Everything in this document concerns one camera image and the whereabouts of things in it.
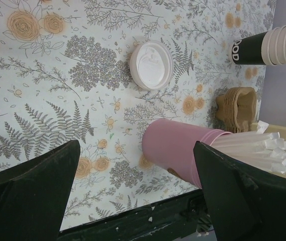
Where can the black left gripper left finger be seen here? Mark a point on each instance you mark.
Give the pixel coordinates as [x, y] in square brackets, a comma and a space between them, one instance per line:
[35, 193]

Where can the white wrapped straws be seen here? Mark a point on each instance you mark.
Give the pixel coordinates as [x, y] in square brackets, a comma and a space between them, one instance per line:
[247, 145]

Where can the stack of paper cups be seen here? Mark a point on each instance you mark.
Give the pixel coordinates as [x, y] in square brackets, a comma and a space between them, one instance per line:
[268, 48]

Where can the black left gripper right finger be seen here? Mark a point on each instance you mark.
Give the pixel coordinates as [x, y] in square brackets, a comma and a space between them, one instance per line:
[244, 202]

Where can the brown cardboard cup carrier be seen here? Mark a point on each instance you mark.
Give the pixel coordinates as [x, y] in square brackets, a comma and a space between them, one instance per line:
[237, 108]

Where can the pink straw holder cup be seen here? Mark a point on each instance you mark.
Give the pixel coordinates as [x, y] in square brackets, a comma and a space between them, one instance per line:
[170, 145]

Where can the white plastic cup lids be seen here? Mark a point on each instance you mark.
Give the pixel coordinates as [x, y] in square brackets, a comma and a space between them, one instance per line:
[151, 65]

